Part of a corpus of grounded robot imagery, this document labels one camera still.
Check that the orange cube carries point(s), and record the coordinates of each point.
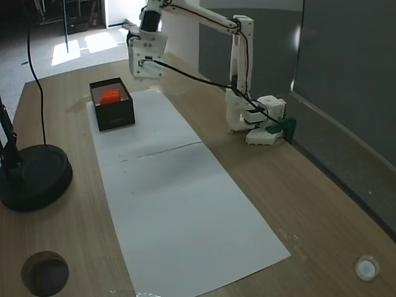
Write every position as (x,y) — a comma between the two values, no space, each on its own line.
(109,96)

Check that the black open box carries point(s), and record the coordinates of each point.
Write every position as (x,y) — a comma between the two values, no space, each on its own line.
(116,116)

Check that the dark storage shelf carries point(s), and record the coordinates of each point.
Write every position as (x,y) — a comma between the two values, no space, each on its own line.
(80,15)

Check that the thin blue pole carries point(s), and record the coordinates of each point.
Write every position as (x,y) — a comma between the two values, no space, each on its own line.
(66,24)

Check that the white paper sheet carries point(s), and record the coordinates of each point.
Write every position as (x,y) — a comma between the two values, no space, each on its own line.
(185,216)
(148,136)

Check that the black round lamp stand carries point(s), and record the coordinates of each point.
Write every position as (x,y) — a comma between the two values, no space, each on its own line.
(37,179)

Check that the green table clamp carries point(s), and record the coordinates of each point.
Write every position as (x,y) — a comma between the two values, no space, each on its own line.
(286,125)

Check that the gray desk partition panel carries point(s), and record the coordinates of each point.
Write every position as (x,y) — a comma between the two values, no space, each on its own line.
(340,77)

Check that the small white round cap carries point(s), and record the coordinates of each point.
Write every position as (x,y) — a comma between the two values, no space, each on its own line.
(367,267)

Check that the white wrist camera mount plate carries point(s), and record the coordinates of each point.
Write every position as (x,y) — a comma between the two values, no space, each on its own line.
(154,69)

